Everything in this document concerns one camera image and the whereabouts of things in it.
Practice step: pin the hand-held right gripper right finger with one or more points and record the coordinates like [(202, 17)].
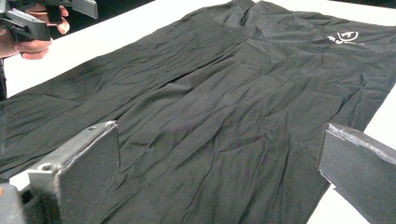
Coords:
[(361, 174)]

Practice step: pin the black shirt with white logo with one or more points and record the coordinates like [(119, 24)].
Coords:
[(218, 109)]

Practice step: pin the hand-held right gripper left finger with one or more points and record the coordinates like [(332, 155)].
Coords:
[(87, 174)]

